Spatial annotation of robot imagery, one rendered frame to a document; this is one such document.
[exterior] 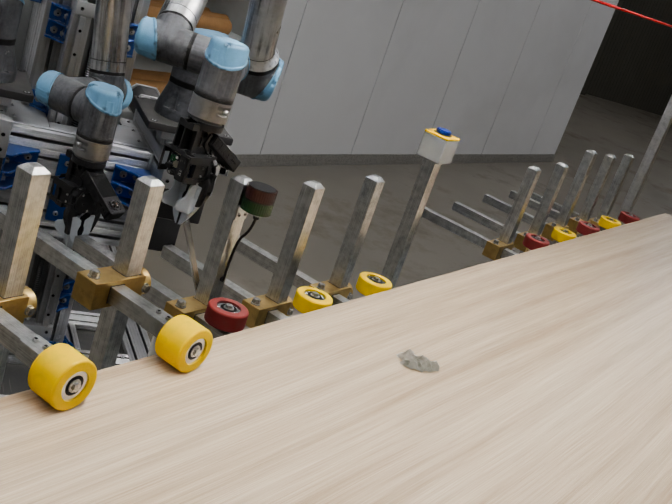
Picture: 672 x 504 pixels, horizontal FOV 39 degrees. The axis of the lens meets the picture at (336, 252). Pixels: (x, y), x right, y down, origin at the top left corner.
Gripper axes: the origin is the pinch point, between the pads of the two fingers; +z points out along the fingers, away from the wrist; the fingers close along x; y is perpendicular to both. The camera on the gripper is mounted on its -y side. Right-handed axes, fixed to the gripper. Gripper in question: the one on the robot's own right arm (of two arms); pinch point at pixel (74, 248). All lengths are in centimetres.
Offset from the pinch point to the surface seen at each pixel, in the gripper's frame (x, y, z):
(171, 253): -23.5, -6.6, 0.9
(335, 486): 27, -88, -8
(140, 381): 35, -54, -8
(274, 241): -255, 117, 83
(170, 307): 5.0, -32.9, -3.9
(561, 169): -177, -34, -26
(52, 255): 26.5, -21.5, -12.1
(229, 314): 2.4, -44.5, -8.2
